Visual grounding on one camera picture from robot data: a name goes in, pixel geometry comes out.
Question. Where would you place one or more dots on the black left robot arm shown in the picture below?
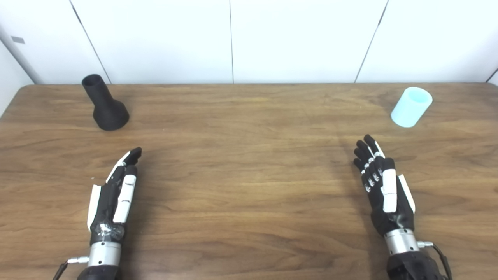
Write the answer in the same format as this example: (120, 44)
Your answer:
(103, 254)

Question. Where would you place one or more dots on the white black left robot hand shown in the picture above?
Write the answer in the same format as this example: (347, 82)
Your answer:
(105, 210)

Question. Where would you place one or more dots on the black flared nozzle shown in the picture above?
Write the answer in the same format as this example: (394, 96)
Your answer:
(109, 112)

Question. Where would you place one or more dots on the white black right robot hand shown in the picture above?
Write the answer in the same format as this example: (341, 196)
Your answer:
(389, 210)

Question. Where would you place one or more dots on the gray wall corner post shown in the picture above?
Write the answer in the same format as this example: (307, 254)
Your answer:
(19, 58)

